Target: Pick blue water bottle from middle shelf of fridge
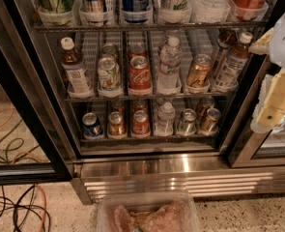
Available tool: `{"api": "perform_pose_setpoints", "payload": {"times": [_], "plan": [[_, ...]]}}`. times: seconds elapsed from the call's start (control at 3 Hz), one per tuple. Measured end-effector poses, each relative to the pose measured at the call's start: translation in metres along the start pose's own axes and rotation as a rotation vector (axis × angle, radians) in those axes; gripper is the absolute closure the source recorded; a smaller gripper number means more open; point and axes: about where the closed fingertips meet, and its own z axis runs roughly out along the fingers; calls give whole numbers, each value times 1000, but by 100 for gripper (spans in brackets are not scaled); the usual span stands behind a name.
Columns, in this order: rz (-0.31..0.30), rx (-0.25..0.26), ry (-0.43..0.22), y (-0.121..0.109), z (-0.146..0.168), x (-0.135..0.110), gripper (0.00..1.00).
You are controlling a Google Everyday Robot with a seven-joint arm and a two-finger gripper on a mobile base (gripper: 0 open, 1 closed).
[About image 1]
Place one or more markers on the rear red cola can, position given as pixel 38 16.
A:
pixel 137 49

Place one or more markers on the red Coca-Cola can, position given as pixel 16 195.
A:
pixel 139 73

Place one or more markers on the rear white green can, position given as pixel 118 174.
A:
pixel 110 49

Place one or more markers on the left tea bottle white cap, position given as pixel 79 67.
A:
pixel 73 63

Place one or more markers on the gold can bottom left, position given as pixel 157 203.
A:
pixel 116 123

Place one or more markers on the silver green can bottom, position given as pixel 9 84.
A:
pixel 187 122

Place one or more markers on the clear plastic bin with cloth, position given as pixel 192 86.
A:
pixel 157 211

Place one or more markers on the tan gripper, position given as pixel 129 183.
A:
pixel 273 108

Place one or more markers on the rear gold can bottom right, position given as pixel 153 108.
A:
pixel 203 105

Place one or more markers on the gold can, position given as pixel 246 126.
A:
pixel 116 123
pixel 210 120
pixel 203 105

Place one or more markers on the red can bottom shelf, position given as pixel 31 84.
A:
pixel 140 123

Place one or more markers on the stainless steel fridge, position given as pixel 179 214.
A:
pixel 234 160

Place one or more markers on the gold soda can middle shelf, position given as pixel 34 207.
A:
pixel 198 71

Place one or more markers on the small water bottle bottom shelf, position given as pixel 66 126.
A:
pixel 165 119

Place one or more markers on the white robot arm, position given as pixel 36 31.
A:
pixel 271 43

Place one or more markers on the blue Pepsi can bottom shelf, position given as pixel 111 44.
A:
pixel 91 125

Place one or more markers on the clear water bottle middle shelf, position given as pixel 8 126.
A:
pixel 170 58

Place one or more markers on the white green soda can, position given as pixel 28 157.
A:
pixel 109 74

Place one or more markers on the open glass fridge door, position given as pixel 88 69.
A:
pixel 27 152

